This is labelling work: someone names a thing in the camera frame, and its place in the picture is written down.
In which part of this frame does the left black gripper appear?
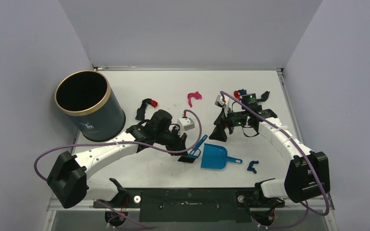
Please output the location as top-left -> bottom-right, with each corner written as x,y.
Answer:
155,126 -> 188,156

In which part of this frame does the blue hand brush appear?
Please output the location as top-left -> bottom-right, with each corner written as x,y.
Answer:
178,134 -> 208,163

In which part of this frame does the blue dustpan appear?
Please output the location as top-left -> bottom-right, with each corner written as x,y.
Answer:
200,143 -> 243,170

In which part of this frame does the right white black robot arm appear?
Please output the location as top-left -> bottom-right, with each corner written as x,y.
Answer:
209,93 -> 330,206

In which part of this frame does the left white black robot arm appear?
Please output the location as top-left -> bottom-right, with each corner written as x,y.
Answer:
46,110 -> 195,209

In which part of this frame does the red paper scrap back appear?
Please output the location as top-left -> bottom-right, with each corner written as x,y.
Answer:
234,90 -> 240,100

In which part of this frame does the red paper scrap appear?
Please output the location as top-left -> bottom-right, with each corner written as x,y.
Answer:
150,100 -> 158,108
234,90 -> 240,100

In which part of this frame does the red paper scrap left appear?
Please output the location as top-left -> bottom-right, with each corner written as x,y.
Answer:
150,100 -> 158,108

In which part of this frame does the black paper scrap left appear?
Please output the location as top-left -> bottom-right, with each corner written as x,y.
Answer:
135,98 -> 152,121

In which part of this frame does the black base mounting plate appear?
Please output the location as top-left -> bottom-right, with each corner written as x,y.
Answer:
93,188 -> 285,223

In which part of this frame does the dark blue gold-rimmed bin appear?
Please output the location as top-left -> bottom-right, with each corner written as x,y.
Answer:
54,70 -> 126,142

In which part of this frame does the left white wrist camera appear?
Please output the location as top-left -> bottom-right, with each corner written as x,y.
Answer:
177,117 -> 195,131

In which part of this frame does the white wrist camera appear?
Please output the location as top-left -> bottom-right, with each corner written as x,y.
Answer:
214,94 -> 229,109
177,117 -> 195,131

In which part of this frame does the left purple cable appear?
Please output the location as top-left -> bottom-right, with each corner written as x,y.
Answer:
33,109 -> 203,182

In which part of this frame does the purple cable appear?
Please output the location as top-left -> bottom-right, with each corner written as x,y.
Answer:
33,109 -> 203,182
219,91 -> 330,217

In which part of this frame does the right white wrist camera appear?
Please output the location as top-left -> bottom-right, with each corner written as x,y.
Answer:
214,94 -> 229,109

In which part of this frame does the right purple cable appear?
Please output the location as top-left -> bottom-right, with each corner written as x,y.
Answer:
219,91 -> 330,217

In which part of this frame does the aluminium frame rail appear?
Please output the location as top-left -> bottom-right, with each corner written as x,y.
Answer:
46,194 -> 326,211

